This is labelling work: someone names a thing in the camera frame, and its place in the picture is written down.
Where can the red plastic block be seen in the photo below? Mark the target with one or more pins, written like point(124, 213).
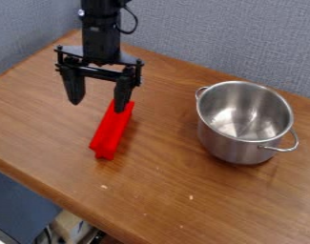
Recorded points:
point(109, 131)

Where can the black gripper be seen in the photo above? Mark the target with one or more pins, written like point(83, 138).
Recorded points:
point(99, 59)

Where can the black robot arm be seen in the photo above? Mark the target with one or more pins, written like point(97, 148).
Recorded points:
point(103, 13)

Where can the stainless steel pot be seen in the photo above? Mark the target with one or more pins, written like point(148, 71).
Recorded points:
point(244, 122)

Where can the beige box under table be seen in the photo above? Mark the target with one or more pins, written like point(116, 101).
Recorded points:
point(71, 228)

